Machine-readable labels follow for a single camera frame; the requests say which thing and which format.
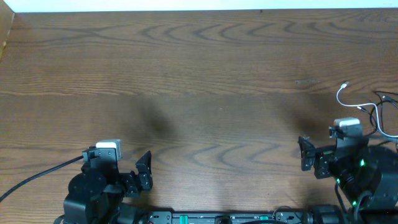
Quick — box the black USB cable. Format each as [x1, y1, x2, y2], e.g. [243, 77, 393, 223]
[356, 90, 398, 147]

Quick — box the white USB cable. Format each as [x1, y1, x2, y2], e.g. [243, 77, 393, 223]
[336, 81, 398, 139]

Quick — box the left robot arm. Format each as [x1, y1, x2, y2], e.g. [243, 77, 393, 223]
[54, 146, 153, 224]

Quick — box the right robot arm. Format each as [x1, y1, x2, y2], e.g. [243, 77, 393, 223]
[298, 124, 397, 224]

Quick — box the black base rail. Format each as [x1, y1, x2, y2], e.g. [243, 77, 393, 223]
[118, 202, 343, 224]

